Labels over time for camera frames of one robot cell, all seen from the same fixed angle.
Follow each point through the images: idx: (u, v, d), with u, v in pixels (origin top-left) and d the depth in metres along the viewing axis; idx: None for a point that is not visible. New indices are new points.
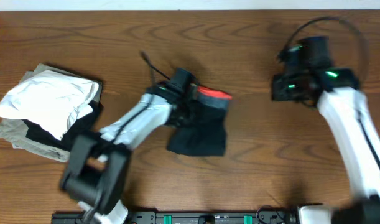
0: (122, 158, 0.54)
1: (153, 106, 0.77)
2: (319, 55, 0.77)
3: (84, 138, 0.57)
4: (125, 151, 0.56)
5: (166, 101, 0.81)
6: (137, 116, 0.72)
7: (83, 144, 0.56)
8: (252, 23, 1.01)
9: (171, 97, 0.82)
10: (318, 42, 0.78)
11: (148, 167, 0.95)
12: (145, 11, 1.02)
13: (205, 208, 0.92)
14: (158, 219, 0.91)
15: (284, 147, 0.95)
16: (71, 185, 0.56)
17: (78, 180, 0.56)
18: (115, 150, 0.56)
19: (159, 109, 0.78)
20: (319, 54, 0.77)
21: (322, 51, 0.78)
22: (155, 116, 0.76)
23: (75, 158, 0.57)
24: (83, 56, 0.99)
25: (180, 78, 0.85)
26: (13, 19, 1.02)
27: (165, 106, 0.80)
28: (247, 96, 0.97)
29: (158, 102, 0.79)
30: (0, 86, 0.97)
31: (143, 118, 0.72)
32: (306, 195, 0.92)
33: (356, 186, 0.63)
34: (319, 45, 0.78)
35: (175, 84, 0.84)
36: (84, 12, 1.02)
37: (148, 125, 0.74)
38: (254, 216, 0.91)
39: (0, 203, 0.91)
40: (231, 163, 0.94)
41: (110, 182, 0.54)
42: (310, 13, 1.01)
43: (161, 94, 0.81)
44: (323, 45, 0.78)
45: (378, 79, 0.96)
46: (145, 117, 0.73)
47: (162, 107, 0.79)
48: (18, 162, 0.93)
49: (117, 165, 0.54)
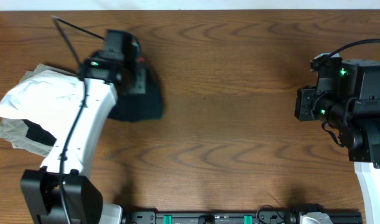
0: (76, 187, 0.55)
1: (92, 99, 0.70)
2: (368, 94, 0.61)
3: (29, 182, 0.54)
4: (77, 178, 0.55)
5: (104, 79, 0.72)
6: (79, 121, 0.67)
7: (30, 190, 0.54)
8: (252, 22, 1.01)
9: (109, 68, 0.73)
10: (370, 74, 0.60)
11: (148, 167, 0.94)
12: (146, 11, 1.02)
13: (205, 208, 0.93)
14: (158, 219, 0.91)
15: (284, 147, 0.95)
16: (46, 221, 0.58)
17: (50, 216, 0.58)
18: (66, 181, 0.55)
19: (101, 99, 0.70)
20: (367, 93, 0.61)
21: (371, 88, 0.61)
22: (97, 104, 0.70)
23: (33, 203, 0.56)
24: (83, 56, 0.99)
25: (114, 42, 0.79)
26: (13, 18, 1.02)
27: (106, 86, 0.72)
28: (247, 96, 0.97)
29: (96, 88, 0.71)
30: (1, 85, 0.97)
31: (84, 120, 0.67)
32: (305, 195, 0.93)
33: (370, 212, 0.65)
34: (370, 79, 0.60)
35: (113, 51, 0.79)
36: (84, 12, 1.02)
37: (96, 121, 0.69)
38: (254, 216, 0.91)
39: (2, 203, 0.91)
40: (231, 163, 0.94)
41: (79, 209, 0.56)
42: (310, 12, 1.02)
43: (97, 68, 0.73)
44: (374, 81, 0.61)
45: None
46: (87, 117, 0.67)
47: (102, 94, 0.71)
48: (18, 162, 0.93)
49: (75, 195, 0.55)
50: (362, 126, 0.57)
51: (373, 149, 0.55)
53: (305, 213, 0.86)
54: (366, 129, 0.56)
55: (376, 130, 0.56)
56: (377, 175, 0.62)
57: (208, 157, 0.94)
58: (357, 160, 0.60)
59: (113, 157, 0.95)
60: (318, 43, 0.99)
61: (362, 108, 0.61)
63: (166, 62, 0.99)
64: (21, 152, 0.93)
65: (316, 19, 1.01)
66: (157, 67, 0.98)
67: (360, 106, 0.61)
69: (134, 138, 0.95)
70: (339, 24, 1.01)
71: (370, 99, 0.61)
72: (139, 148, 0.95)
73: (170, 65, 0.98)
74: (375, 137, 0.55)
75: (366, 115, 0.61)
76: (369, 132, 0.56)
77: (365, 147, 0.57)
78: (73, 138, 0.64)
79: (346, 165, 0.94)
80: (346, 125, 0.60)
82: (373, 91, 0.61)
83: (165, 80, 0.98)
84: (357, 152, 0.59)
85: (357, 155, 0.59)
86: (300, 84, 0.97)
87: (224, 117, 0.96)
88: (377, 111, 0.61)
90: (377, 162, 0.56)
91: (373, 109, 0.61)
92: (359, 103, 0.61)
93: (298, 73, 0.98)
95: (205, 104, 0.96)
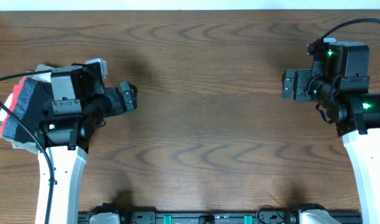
0: None
1: (61, 168, 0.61)
2: (352, 71, 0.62)
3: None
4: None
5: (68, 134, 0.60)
6: (57, 182, 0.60)
7: None
8: (252, 23, 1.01)
9: (70, 124, 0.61)
10: (354, 54, 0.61)
11: (148, 167, 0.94)
12: (145, 11, 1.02)
13: (205, 208, 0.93)
14: (158, 219, 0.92)
15: (284, 147, 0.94)
16: None
17: None
18: None
19: (69, 168, 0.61)
20: (351, 71, 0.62)
21: (355, 66, 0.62)
22: (60, 163, 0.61)
23: None
24: (83, 57, 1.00)
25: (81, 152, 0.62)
26: (12, 18, 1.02)
27: (53, 150, 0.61)
28: (246, 96, 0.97)
29: (61, 155, 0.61)
30: (3, 86, 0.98)
31: (63, 182, 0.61)
32: (305, 195, 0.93)
33: (363, 176, 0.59)
34: (354, 58, 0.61)
35: (66, 99, 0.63)
36: (84, 12, 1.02)
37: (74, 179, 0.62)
38: (255, 216, 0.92)
39: (3, 203, 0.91)
40: (230, 163, 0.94)
41: None
42: (311, 12, 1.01)
43: (56, 129, 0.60)
44: (358, 60, 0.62)
45: (376, 79, 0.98)
46: (64, 183, 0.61)
47: (71, 164, 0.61)
48: (16, 162, 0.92)
49: None
50: (346, 99, 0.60)
51: (357, 118, 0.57)
53: (304, 210, 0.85)
54: (349, 102, 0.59)
55: (358, 101, 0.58)
56: (362, 145, 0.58)
57: (208, 156, 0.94)
58: (345, 133, 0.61)
59: (112, 156, 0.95)
60: None
61: (347, 85, 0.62)
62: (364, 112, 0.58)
63: (166, 62, 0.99)
64: (20, 153, 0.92)
65: (316, 20, 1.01)
66: (157, 68, 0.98)
67: (345, 83, 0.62)
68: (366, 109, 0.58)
69: (135, 138, 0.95)
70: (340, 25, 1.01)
71: (354, 76, 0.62)
72: (139, 149, 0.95)
73: (169, 64, 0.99)
74: (357, 107, 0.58)
75: (352, 92, 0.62)
76: (352, 104, 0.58)
77: (350, 118, 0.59)
78: (56, 189, 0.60)
79: (347, 165, 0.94)
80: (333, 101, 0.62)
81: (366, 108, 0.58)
82: (357, 69, 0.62)
83: (165, 80, 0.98)
84: (344, 126, 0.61)
85: (344, 129, 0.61)
86: None
87: (224, 117, 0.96)
88: (362, 88, 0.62)
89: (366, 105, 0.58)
90: (362, 129, 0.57)
91: (357, 86, 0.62)
92: (344, 80, 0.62)
93: None
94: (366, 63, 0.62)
95: (205, 104, 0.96)
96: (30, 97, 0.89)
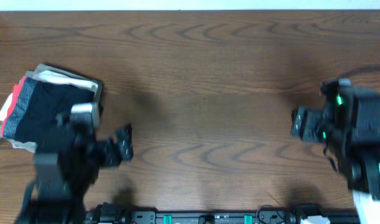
0: None
1: None
2: (365, 123, 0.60)
3: None
4: None
5: None
6: None
7: None
8: (252, 23, 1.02)
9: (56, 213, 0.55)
10: (365, 106, 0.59)
11: (148, 167, 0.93)
12: (146, 11, 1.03)
13: (205, 208, 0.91)
14: (158, 219, 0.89)
15: (284, 147, 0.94)
16: None
17: None
18: None
19: None
20: (364, 123, 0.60)
21: (367, 117, 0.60)
22: None
23: None
24: (83, 56, 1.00)
25: None
26: (13, 18, 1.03)
27: None
28: (245, 96, 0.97)
29: None
30: (2, 86, 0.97)
31: None
32: (306, 195, 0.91)
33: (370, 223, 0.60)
34: (367, 109, 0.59)
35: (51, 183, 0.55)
36: (86, 12, 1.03)
37: None
38: (255, 216, 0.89)
39: None
40: (230, 163, 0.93)
41: None
42: (310, 12, 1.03)
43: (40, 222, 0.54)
44: (370, 109, 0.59)
45: (378, 79, 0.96)
46: None
47: None
48: (15, 162, 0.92)
49: None
50: (360, 159, 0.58)
51: (372, 182, 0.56)
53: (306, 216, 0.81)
54: (362, 160, 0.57)
55: (374, 162, 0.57)
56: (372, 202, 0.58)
57: (208, 156, 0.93)
58: (357, 189, 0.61)
59: None
60: (317, 43, 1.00)
61: (360, 137, 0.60)
62: (379, 177, 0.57)
63: (166, 62, 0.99)
64: (19, 153, 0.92)
65: (316, 19, 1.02)
66: (157, 67, 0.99)
67: (357, 137, 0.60)
68: None
69: (134, 137, 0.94)
70: (339, 24, 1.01)
71: (367, 128, 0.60)
72: (138, 148, 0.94)
73: (170, 64, 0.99)
74: (372, 170, 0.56)
75: (364, 144, 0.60)
76: (366, 164, 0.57)
77: (364, 179, 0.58)
78: None
79: None
80: (347, 158, 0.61)
81: None
82: (370, 119, 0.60)
83: (165, 80, 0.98)
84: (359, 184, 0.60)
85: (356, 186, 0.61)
86: (300, 84, 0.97)
87: (224, 117, 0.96)
88: (375, 139, 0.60)
89: None
90: (375, 194, 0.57)
91: (371, 138, 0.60)
92: (356, 134, 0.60)
93: (297, 73, 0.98)
94: (379, 114, 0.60)
95: (205, 104, 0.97)
96: (30, 97, 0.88)
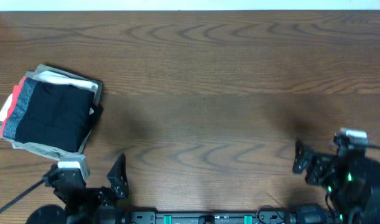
0: None
1: None
2: (374, 208, 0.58)
3: None
4: None
5: None
6: None
7: None
8: (252, 23, 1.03)
9: None
10: (376, 190, 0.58)
11: (147, 167, 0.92)
12: (146, 11, 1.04)
13: (205, 208, 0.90)
14: (158, 219, 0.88)
15: (285, 147, 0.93)
16: None
17: None
18: None
19: None
20: (372, 206, 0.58)
21: (377, 203, 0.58)
22: None
23: None
24: (83, 56, 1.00)
25: None
26: (14, 19, 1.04)
27: None
28: (245, 96, 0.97)
29: None
30: (2, 85, 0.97)
31: None
32: (306, 196, 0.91)
33: None
34: (378, 199, 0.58)
35: None
36: (87, 12, 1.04)
37: None
38: (255, 216, 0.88)
39: None
40: (230, 163, 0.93)
41: None
42: (308, 13, 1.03)
43: None
44: None
45: (377, 79, 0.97)
46: None
47: None
48: (14, 162, 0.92)
49: None
50: None
51: None
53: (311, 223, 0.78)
54: None
55: None
56: None
57: (209, 156, 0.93)
58: None
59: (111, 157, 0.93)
60: (317, 43, 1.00)
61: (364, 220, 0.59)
62: None
63: (166, 62, 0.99)
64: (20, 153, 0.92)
65: (316, 20, 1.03)
66: (157, 68, 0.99)
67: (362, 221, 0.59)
68: None
69: (134, 138, 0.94)
70: (338, 25, 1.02)
71: (377, 213, 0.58)
72: (137, 149, 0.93)
73: (170, 64, 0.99)
74: None
75: None
76: None
77: None
78: None
79: None
80: None
81: None
82: None
83: (165, 81, 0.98)
84: None
85: None
86: (300, 84, 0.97)
87: (224, 117, 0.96)
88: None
89: None
90: None
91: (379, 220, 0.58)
92: (361, 216, 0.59)
93: (297, 73, 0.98)
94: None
95: (205, 104, 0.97)
96: (30, 97, 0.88)
